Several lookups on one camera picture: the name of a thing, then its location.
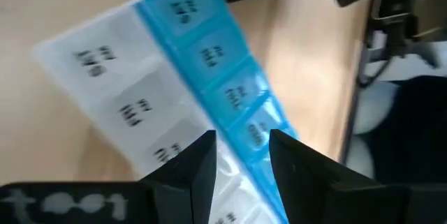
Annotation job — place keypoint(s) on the blue white weekly pill organizer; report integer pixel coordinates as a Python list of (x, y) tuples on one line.
[(139, 88)]

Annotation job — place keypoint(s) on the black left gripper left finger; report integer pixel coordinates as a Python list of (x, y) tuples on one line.
[(174, 199)]

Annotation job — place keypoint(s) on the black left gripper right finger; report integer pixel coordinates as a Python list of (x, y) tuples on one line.
[(331, 199)]

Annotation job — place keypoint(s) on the black table-level camera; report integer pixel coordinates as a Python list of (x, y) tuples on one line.
[(394, 25)]

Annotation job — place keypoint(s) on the black and white chair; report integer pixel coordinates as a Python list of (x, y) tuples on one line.
[(419, 130)]

